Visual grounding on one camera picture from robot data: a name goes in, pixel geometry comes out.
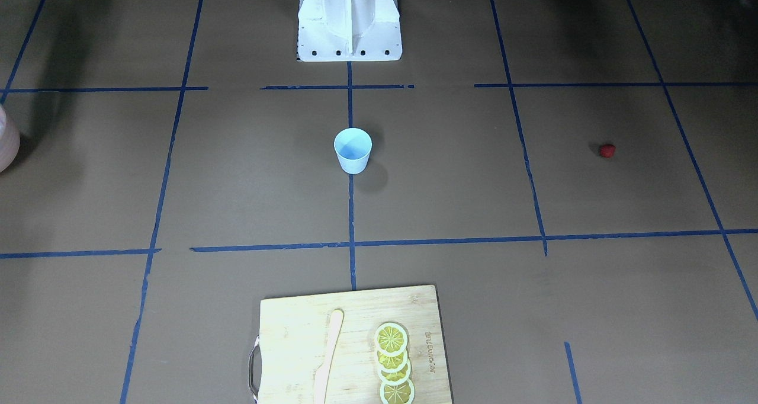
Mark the lemon slice one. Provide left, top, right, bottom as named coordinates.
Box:
left=374, top=322, right=409, bottom=357

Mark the light blue cup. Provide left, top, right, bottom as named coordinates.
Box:
left=333, top=127, right=372, bottom=175

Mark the white pillar with base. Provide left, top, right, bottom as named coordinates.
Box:
left=296, top=0, right=403, bottom=62

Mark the lemon slice four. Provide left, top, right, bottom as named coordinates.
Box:
left=379, top=380, right=415, bottom=404

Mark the red strawberry on table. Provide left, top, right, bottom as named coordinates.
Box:
left=598, top=144, right=616, bottom=158

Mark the lemon slice three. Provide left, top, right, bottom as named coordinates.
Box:
left=377, top=360, right=412, bottom=386

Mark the yellow plastic knife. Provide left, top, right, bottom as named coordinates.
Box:
left=312, top=309, right=344, bottom=403

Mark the pink bowl with ice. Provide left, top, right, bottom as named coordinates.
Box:
left=0, top=106, right=21, bottom=172

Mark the wooden cutting board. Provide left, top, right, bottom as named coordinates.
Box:
left=249, top=285, right=453, bottom=403

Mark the lemon slice two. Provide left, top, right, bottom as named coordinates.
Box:
left=376, top=349, right=409, bottom=373

